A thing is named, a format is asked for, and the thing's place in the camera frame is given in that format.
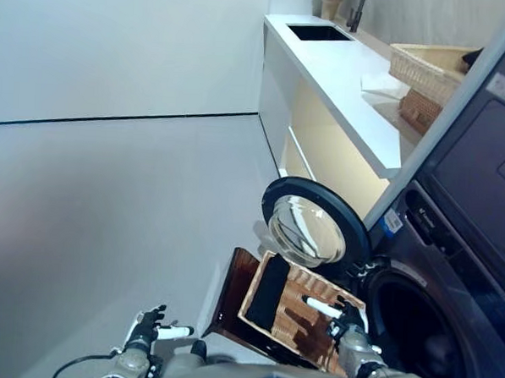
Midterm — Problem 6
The white appliance cabinet panel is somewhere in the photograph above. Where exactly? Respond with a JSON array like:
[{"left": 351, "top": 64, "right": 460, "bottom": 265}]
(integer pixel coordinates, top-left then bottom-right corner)
[{"left": 362, "top": 0, "right": 505, "bottom": 244}]

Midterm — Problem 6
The white kitchen counter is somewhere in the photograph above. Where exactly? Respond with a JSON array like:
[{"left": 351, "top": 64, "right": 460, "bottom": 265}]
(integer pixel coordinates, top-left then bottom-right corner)
[{"left": 253, "top": 12, "right": 486, "bottom": 229}]

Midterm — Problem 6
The blue sticker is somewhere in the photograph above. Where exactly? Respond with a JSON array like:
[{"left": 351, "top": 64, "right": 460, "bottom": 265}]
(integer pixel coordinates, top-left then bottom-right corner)
[{"left": 381, "top": 208, "right": 405, "bottom": 238}]

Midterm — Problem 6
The dark brown wooden stool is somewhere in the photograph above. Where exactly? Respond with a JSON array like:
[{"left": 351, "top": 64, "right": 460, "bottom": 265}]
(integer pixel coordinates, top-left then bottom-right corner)
[{"left": 199, "top": 245, "right": 333, "bottom": 374}]

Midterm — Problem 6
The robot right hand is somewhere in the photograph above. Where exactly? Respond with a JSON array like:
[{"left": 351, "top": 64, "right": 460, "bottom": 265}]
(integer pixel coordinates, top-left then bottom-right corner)
[{"left": 302, "top": 295, "right": 371, "bottom": 344}]

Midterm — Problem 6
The dark cloth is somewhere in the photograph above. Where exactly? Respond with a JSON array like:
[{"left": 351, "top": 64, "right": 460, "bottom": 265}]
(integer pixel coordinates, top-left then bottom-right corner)
[{"left": 459, "top": 46, "right": 486, "bottom": 78}]

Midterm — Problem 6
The tan wicker laundry basket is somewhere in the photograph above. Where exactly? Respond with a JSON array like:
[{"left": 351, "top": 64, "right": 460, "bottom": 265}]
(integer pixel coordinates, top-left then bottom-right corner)
[{"left": 234, "top": 248, "right": 371, "bottom": 374}]

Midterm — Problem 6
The dark stacked dryer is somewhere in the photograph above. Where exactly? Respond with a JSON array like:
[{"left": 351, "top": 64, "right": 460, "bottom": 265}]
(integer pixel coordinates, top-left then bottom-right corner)
[{"left": 411, "top": 19, "right": 505, "bottom": 271}]

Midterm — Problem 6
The black cloth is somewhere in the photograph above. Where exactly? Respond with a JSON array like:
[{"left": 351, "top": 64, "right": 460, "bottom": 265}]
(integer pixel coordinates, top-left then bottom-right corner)
[{"left": 244, "top": 251, "right": 291, "bottom": 334}]

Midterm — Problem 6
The black rectangular sink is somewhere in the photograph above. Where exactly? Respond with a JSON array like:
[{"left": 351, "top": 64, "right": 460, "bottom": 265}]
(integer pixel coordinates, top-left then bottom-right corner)
[{"left": 285, "top": 23, "right": 358, "bottom": 46}]

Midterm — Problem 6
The potted plant in beige vase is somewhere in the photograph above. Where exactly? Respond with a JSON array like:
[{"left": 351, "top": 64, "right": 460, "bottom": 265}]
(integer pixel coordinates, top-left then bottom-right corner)
[{"left": 315, "top": 0, "right": 348, "bottom": 21}]

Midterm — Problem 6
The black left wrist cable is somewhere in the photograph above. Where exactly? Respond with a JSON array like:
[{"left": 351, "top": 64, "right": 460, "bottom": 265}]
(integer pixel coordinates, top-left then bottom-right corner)
[{"left": 51, "top": 345, "right": 122, "bottom": 378}]

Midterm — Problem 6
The black baseboard strip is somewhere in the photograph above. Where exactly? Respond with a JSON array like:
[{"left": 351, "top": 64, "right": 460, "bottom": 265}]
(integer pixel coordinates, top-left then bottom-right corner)
[{"left": 0, "top": 97, "right": 261, "bottom": 142}]

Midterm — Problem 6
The round glass washing machine door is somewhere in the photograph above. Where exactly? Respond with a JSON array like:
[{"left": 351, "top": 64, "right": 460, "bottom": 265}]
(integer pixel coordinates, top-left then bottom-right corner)
[{"left": 257, "top": 175, "right": 373, "bottom": 272}]

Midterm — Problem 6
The dark front-load washing machine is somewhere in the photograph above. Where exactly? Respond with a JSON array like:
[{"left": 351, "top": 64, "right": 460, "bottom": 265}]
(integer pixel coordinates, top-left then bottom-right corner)
[{"left": 352, "top": 177, "right": 505, "bottom": 378}]

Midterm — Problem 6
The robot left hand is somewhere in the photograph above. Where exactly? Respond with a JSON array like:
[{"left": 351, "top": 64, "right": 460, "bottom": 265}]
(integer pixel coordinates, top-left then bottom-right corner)
[{"left": 121, "top": 303, "right": 196, "bottom": 352}]

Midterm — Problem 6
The small brown wicker basket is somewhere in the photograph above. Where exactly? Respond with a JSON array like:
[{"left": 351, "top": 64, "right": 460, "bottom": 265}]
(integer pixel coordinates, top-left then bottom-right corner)
[{"left": 397, "top": 86, "right": 445, "bottom": 135}]

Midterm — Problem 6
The white paper sheet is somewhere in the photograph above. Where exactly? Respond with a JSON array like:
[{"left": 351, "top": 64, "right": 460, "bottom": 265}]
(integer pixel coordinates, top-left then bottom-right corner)
[{"left": 359, "top": 69, "right": 412, "bottom": 101}]

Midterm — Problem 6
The pale wicker basket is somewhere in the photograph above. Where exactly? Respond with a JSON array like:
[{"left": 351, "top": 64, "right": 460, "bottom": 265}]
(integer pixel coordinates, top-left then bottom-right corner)
[{"left": 386, "top": 41, "right": 486, "bottom": 103}]

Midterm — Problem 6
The dark metal faucet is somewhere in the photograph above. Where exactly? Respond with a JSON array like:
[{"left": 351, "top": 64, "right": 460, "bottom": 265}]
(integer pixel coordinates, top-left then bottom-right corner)
[{"left": 346, "top": 0, "right": 369, "bottom": 34}]

